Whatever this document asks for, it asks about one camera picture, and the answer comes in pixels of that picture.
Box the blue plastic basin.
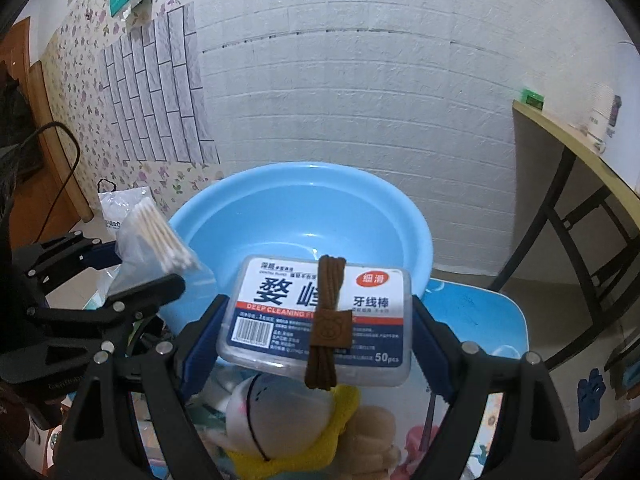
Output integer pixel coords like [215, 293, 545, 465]
[159, 160, 434, 336]

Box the pictorial table mat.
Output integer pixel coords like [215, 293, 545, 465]
[188, 278, 528, 479]

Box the white yellow plush toy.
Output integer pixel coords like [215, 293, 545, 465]
[209, 374, 360, 479]

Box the white plastic bag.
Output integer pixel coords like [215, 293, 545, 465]
[96, 178, 152, 236]

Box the green small box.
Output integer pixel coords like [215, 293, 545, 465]
[521, 88, 544, 110]

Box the cotton swab bag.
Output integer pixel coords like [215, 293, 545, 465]
[106, 196, 219, 321]

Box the brown lace bundle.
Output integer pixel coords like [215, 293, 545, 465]
[304, 255, 352, 391]

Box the dental floss pick box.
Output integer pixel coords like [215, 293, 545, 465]
[217, 256, 412, 387]

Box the beige plush bear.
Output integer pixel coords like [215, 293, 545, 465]
[336, 405, 400, 479]

